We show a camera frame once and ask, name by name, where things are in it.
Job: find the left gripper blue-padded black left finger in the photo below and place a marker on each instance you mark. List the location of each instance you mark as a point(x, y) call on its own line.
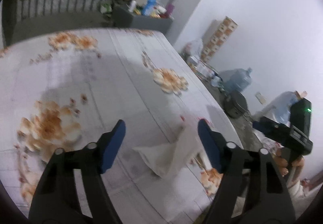
point(55, 199)

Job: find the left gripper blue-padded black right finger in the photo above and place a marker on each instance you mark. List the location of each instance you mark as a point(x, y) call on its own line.
point(267, 198)

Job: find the patterned cardboard box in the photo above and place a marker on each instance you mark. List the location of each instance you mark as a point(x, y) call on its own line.
point(225, 28)

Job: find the blue detergent bottle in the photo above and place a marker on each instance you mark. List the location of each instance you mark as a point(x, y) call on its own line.
point(148, 8)

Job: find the grey storage box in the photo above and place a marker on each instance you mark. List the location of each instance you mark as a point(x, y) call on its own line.
point(122, 18)

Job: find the floral bed sheet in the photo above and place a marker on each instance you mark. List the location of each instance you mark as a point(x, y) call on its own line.
point(132, 77)

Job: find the person's right hand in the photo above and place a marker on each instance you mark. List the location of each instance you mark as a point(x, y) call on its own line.
point(282, 164)

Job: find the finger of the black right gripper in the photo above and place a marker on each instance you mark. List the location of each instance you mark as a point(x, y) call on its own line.
point(267, 127)

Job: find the blue water jug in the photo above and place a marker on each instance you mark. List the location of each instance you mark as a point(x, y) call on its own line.
point(238, 81)

